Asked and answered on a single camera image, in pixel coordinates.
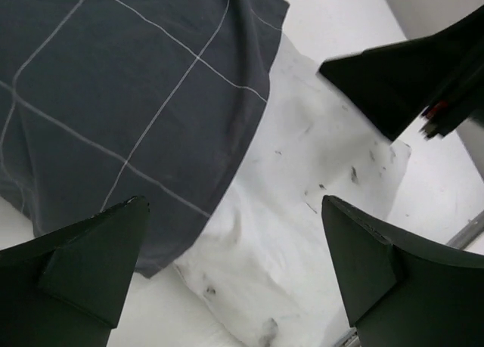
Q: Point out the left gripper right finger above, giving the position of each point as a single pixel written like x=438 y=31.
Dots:
x=400 y=289

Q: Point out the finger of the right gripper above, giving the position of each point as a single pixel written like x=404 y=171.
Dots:
x=385 y=83

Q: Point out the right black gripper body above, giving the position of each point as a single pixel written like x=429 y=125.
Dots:
x=450 y=100

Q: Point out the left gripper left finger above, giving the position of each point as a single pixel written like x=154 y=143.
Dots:
x=68 y=288

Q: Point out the white pillow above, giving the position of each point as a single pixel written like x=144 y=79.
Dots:
x=261 y=265

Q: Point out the dark grey checked pillowcase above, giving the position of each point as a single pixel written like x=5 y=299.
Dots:
x=103 y=100

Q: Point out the aluminium right rail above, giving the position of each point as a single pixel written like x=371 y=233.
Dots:
x=468 y=234

